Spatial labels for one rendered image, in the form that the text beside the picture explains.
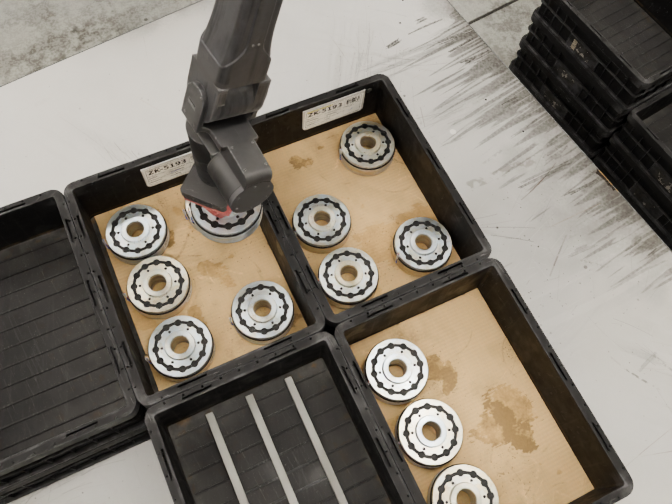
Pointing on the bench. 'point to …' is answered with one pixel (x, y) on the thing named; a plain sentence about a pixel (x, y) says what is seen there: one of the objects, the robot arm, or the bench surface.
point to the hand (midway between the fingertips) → (224, 199)
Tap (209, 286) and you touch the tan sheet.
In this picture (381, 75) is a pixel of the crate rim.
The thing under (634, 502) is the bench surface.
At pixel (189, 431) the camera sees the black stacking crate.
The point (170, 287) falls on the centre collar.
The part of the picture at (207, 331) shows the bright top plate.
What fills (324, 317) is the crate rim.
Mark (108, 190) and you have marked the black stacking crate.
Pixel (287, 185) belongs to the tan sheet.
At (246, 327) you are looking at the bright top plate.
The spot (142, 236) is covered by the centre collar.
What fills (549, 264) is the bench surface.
